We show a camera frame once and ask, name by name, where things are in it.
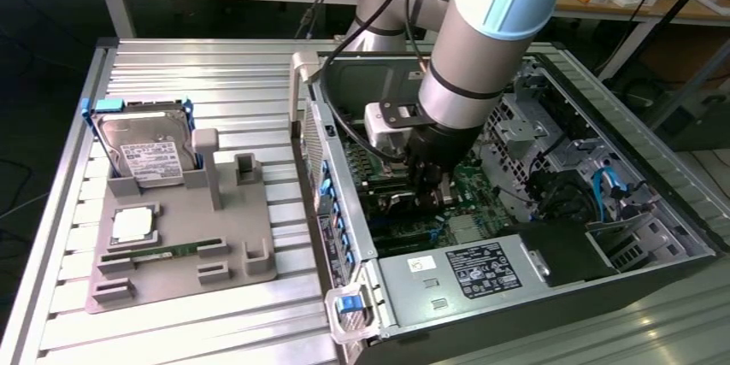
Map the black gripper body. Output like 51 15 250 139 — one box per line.
402 121 485 174

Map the green motherboard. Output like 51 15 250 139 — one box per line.
342 123 509 257

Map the black RAM stick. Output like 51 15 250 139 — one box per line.
365 179 413 196

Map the silver chipset heat sink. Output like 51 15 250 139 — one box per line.
450 215 486 245

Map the perforated metal disk bay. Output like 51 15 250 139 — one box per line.
482 91 573 179

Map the grey power supply unit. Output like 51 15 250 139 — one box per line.
375 236 549 328

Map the black plastic fan shroud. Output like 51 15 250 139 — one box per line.
495 219 624 289

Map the blue case latch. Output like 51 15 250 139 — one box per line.
334 295 363 314

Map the open black PC case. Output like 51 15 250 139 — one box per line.
290 50 730 365

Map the dark equipment case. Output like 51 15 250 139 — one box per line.
656 93 730 152

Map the grey slanted metal pole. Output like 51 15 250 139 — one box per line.
648 39 730 127

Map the grey parts rack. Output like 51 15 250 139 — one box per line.
83 127 279 315

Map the green RAM stick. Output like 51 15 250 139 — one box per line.
130 244 201 262

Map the hard disk in blue caddy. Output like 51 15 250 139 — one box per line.
79 97 199 190

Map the silver CPU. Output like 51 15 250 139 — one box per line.
111 209 158 242

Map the black slanted pole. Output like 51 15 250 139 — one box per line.
593 0 713 80

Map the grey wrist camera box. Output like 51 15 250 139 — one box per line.
365 99 429 162

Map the blue wire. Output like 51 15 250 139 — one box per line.
590 166 632 226

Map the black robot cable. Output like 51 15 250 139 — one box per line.
294 0 427 165

